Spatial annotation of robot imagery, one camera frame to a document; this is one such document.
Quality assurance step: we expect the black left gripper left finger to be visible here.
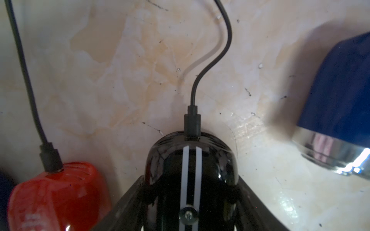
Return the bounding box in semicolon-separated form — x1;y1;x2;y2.
91;176;145;231

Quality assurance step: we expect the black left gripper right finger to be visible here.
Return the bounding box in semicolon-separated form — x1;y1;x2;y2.
237;177;289;231

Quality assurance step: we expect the black electric shaver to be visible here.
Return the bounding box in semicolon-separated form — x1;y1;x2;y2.
143;131;239;231

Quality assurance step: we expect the black cable of black shaver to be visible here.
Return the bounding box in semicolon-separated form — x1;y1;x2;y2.
183;0;233;141

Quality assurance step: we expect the red electric shaver left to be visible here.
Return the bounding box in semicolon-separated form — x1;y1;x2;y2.
7;162;112;231

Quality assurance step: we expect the blue electric shaver right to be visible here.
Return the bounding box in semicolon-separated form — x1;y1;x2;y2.
293;33;370;180

